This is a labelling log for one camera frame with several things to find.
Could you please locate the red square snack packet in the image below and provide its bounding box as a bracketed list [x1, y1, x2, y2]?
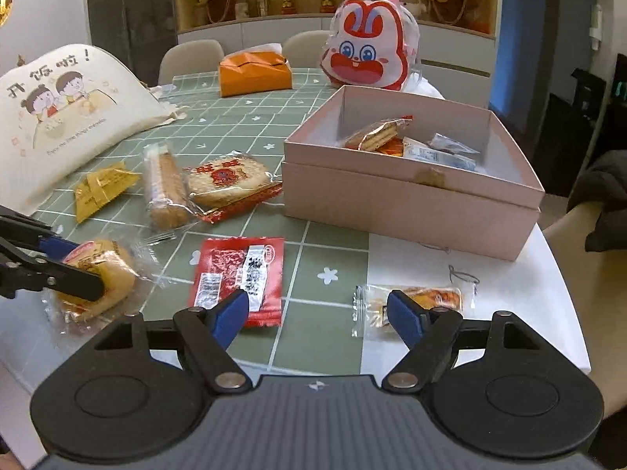
[189, 237, 285, 328]

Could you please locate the small bread bun packet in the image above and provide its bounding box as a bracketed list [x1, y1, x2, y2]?
[42, 233, 167, 336]

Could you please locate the blue seaweed snack bag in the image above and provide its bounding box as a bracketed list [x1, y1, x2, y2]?
[403, 133, 480, 171]

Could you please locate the clear pastry packet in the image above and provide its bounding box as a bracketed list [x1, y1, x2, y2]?
[351, 284, 464, 337]

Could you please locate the yellow snack packet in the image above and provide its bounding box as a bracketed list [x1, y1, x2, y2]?
[73, 161, 141, 224]

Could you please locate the green checked tablecloth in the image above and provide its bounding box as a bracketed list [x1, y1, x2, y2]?
[32, 69, 369, 376]

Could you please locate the cream cartoon canvas bag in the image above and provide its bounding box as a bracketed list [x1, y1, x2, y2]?
[1, 43, 179, 214]

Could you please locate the long biscuit pack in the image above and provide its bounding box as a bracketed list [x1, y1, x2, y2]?
[142, 141, 192, 233]

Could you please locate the round rice cracker packet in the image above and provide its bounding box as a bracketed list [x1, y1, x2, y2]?
[185, 152, 283, 224]

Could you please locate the pink cardboard box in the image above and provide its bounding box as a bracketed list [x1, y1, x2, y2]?
[283, 86, 544, 261]

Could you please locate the wafer packet in box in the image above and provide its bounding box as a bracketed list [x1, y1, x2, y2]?
[342, 115, 413, 152]

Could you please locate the beige chair left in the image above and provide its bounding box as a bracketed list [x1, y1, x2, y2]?
[158, 39, 224, 85]

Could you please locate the beige chair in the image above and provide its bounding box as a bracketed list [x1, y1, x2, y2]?
[283, 30, 330, 68]
[158, 39, 224, 85]

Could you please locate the orange tissue box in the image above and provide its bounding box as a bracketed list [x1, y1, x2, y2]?
[218, 43, 292, 98]

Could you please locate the red white rabbit bag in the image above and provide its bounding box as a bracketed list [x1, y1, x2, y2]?
[320, 0, 420, 91]

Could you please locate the beige chair right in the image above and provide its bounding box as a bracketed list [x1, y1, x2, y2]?
[283, 30, 330, 68]

